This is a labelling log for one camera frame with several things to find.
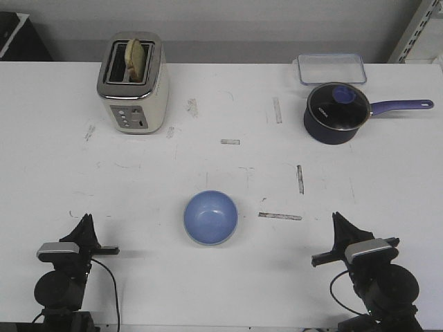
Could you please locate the dark blue saucepan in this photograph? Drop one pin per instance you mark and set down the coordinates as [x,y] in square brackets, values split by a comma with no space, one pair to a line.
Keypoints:
[336,137]

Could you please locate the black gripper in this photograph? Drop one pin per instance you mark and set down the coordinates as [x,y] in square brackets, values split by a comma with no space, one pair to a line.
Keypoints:
[78,267]
[368,261]

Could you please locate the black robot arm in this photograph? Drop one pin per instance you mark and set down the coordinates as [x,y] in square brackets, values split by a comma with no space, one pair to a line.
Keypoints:
[61,291]
[386,310]

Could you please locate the white perforated metal rack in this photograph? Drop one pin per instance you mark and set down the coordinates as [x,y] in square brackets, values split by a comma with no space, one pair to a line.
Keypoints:
[421,42]

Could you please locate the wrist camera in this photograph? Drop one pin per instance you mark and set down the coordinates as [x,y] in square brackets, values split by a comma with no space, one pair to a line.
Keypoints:
[51,251]
[356,250]

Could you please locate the bread slice in toaster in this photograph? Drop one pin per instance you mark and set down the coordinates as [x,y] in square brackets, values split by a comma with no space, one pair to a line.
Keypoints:
[135,58]

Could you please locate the blue bowl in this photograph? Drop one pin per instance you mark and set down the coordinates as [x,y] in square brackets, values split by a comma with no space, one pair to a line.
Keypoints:
[210,217]

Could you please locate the clear plastic food container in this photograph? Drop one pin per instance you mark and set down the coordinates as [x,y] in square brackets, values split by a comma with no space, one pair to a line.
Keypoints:
[320,68]

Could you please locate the cream toaster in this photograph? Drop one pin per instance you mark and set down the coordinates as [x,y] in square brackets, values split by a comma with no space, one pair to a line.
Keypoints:
[134,107]

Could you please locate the glass pot lid blue knob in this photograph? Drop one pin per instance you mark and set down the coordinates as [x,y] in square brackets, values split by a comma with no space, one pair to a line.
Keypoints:
[338,106]

